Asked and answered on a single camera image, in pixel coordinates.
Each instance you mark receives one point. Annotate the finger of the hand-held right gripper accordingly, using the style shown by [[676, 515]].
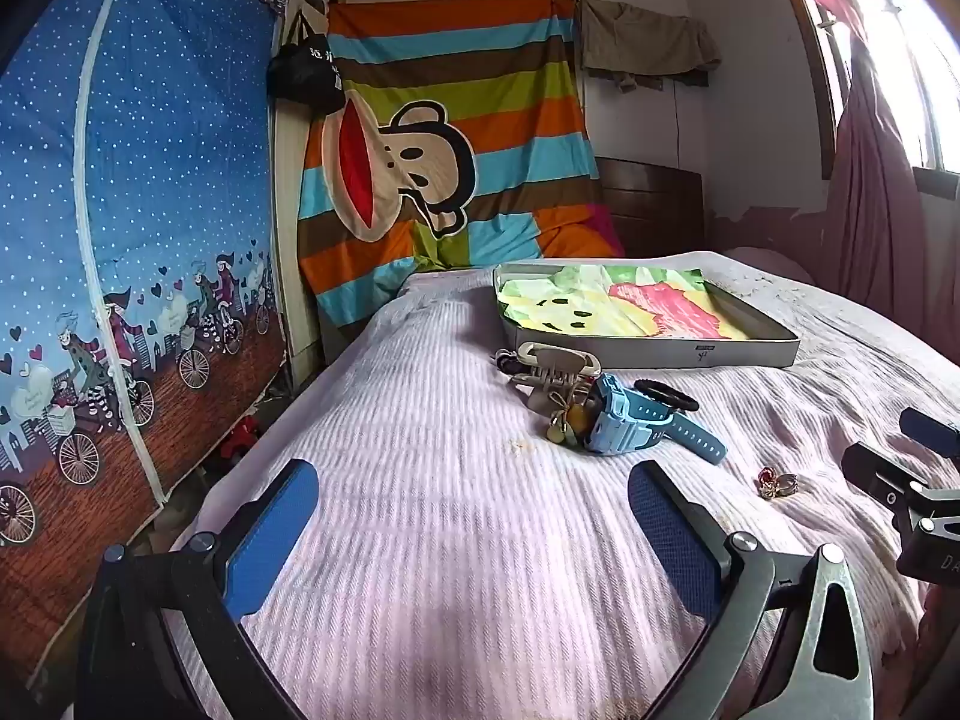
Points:
[[934, 431], [885, 476]]

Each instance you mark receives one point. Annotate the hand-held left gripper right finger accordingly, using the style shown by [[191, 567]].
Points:
[[673, 540]]

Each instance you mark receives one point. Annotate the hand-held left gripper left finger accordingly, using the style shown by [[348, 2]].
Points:
[[271, 532]]

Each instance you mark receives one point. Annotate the light blue watch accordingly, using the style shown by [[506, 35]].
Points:
[[616, 420]]

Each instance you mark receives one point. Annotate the grey cardboard box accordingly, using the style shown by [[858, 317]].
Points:
[[675, 354]]

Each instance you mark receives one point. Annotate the beige hair claw clip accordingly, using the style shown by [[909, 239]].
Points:
[[559, 364]]

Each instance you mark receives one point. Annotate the red toy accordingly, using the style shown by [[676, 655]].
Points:
[[240, 439]]

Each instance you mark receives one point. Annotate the pink pillow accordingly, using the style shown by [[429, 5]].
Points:
[[772, 262]]

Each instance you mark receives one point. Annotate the colourful cartoon paper lining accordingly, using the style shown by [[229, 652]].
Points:
[[660, 304]]

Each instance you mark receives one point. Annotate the pink curtain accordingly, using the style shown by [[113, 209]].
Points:
[[870, 202]]

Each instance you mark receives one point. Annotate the black hair clip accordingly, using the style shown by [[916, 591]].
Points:
[[504, 357]]

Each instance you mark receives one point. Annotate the white wooden board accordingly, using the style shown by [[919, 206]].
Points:
[[289, 255]]

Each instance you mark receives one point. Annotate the dark wooden headboard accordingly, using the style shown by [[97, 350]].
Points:
[[652, 202]]

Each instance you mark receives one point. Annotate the window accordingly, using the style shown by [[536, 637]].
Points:
[[911, 52]]

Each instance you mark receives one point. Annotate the blue printed wardrobe cover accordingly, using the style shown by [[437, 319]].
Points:
[[165, 165]]

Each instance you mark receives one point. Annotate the black bag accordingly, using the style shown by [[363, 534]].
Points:
[[304, 75]]

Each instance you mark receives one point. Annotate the striped monkey print sheet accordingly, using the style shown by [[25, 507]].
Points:
[[495, 90]]

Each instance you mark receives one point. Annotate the khaki hanging garment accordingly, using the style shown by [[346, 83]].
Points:
[[645, 41]]

